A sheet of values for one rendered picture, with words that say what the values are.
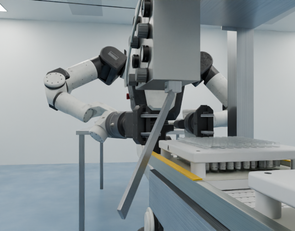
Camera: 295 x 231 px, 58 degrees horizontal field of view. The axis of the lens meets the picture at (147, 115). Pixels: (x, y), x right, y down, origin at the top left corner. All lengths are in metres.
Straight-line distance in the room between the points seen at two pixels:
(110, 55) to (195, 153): 0.79
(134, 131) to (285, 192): 0.58
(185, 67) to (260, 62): 6.08
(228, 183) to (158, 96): 0.70
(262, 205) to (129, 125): 0.57
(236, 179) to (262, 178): 0.21
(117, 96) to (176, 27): 5.07
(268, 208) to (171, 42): 0.37
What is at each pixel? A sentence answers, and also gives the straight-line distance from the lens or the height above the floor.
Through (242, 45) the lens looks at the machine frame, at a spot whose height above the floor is 1.19.
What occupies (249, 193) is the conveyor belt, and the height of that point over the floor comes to 0.83.
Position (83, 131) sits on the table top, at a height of 0.84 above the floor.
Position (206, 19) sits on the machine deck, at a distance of 0.83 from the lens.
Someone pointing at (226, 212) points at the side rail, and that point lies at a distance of 0.35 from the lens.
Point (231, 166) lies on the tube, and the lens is 0.56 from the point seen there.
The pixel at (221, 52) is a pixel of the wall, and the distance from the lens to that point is 6.26.
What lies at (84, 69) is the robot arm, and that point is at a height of 1.16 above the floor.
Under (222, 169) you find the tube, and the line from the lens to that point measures 0.55.
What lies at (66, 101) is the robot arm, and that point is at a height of 1.02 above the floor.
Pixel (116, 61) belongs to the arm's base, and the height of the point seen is 1.20.
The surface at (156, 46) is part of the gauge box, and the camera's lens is 0.56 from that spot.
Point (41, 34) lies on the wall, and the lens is 6.01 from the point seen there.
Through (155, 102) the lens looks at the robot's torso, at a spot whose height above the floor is 1.03.
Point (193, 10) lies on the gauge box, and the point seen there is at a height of 1.19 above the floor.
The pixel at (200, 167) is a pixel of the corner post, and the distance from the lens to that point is 0.49.
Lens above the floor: 0.97
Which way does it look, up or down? level
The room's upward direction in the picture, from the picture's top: straight up
